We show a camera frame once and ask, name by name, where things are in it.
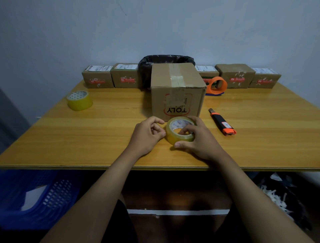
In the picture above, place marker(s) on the person's right hand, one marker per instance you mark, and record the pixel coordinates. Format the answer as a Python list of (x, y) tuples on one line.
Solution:
[(203, 144)]

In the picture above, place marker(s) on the person's left hand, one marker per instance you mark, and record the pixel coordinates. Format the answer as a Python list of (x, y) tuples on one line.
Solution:
[(143, 139)]

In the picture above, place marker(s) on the person's right thumb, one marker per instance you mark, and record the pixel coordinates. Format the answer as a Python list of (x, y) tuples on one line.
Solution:
[(183, 144)]

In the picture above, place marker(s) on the person's right middle finger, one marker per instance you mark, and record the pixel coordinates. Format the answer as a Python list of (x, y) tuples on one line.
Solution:
[(195, 119)]

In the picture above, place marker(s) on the person's left thumb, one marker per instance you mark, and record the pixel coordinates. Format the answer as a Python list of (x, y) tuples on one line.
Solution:
[(159, 136)]

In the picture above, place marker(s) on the clear packing tape roll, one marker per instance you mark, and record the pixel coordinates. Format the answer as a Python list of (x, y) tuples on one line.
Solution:
[(172, 137)]

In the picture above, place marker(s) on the person's left forearm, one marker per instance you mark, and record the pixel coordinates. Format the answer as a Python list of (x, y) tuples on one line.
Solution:
[(97, 200)]

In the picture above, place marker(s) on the person's right forearm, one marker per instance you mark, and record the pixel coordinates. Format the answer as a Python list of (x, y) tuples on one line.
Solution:
[(252, 200)]

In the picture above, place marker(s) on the large taped cardboard box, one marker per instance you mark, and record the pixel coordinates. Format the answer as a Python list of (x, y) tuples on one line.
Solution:
[(176, 100)]

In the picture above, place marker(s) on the orange black utility knife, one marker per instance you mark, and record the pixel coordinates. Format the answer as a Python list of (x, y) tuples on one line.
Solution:
[(222, 124)]

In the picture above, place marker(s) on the orange tape dispenser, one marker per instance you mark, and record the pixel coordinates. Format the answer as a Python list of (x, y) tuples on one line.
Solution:
[(222, 86)]

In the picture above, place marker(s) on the small labelled cardboard box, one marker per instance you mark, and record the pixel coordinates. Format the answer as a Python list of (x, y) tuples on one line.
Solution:
[(207, 71), (98, 78), (125, 77), (265, 78)]

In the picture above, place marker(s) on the small cardboard box without label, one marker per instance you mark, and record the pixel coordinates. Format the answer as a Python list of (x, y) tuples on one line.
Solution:
[(236, 75)]

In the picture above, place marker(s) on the black trash bag bin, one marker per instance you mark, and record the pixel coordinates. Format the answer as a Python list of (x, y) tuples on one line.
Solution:
[(146, 72)]

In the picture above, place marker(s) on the yellow packing tape roll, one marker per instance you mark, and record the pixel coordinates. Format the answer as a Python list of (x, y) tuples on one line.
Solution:
[(80, 103)]

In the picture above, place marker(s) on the black shorts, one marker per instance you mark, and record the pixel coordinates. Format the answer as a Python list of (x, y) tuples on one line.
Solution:
[(117, 225)]

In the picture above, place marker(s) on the black bag of shredded paper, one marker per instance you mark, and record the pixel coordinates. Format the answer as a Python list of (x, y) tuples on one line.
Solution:
[(282, 197)]

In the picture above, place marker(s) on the blue plastic basket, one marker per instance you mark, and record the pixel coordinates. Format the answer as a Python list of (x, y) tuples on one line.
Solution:
[(50, 200)]

